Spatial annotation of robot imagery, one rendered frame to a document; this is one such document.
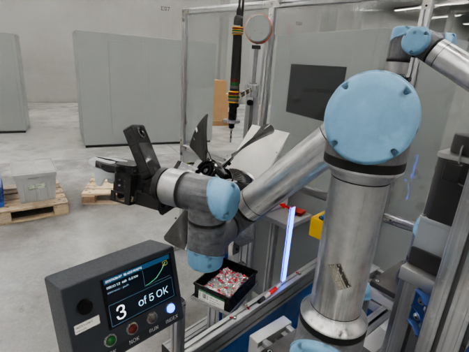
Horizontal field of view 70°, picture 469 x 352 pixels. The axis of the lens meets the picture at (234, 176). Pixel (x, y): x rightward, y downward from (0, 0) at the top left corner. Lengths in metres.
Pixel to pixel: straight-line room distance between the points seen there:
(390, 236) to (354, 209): 1.42
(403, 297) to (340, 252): 0.42
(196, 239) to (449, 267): 0.50
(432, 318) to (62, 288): 0.75
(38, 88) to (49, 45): 1.47
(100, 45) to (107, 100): 0.94
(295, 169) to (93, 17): 12.94
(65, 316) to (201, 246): 0.29
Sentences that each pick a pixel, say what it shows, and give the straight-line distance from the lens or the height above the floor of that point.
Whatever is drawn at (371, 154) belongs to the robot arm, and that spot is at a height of 1.58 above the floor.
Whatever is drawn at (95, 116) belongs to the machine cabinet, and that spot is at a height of 0.58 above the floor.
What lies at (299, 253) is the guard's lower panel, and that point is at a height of 0.55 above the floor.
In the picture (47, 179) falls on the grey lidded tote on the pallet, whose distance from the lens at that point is 4.08.
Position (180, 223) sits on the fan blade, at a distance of 1.47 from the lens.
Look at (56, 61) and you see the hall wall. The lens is 13.34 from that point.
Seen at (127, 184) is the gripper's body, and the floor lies 1.43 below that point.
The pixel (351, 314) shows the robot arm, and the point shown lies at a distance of 0.62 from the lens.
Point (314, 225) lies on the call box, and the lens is 1.52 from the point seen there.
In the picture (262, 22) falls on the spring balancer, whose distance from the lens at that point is 2.09.
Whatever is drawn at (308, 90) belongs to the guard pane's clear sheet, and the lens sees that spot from 2.03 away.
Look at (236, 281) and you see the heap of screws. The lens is 1.41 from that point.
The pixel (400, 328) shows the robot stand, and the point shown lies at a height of 1.09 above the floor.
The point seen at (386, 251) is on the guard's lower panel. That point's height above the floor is 0.80.
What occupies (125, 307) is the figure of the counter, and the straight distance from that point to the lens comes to 0.81.
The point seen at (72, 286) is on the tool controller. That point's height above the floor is 1.25.
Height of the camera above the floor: 1.68
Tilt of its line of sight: 18 degrees down
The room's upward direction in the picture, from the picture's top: 4 degrees clockwise
